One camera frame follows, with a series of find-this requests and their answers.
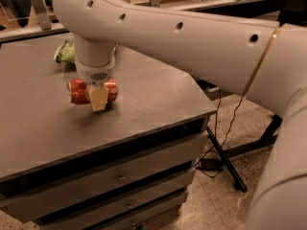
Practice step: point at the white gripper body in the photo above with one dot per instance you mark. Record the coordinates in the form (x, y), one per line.
(97, 75)

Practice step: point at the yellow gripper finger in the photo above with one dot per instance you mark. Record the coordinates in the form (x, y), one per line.
(98, 95)

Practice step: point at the red Coca-Cola can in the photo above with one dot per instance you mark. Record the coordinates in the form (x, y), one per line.
(76, 91)

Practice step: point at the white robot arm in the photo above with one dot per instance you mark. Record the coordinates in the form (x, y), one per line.
(264, 61)

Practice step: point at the green chip bag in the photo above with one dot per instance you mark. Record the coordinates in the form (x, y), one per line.
(65, 52)

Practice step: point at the grey drawer cabinet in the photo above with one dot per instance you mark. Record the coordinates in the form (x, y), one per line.
(44, 139)

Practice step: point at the top grey drawer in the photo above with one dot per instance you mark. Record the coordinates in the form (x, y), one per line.
(104, 179)

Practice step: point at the grey drawer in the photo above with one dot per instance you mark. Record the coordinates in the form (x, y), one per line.
(120, 201)
(104, 179)
(135, 217)

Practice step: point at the middle grey drawer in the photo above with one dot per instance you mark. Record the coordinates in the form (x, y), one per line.
(120, 201)

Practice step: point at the bottom grey drawer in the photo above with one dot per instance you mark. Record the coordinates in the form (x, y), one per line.
(135, 217)

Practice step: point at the black power adapter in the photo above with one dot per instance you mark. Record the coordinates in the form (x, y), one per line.
(212, 164)

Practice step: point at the black metal table leg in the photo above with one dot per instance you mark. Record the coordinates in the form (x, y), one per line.
(267, 139)

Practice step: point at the metal railing frame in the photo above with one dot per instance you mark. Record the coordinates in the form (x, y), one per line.
(27, 18)

